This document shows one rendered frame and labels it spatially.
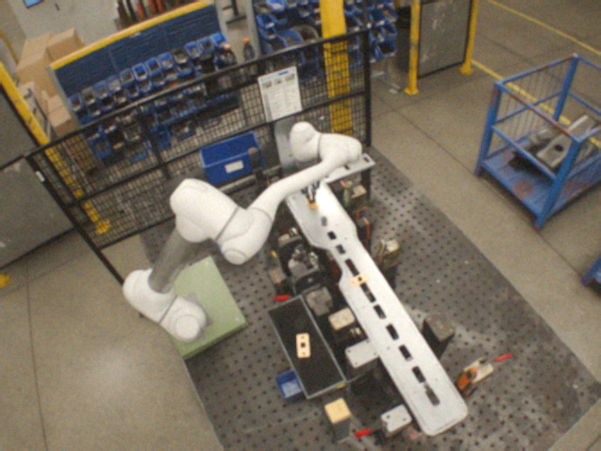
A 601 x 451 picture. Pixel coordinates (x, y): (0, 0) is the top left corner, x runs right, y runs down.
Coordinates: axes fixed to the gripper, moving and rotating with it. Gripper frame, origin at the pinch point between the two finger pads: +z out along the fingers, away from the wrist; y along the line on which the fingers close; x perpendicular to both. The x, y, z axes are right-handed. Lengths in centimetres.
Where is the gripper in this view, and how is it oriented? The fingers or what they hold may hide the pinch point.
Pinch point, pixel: (310, 196)
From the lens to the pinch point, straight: 191.6
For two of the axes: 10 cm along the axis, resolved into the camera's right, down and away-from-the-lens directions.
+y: 9.1, -3.8, 1.7
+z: 1.1, 6.3, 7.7
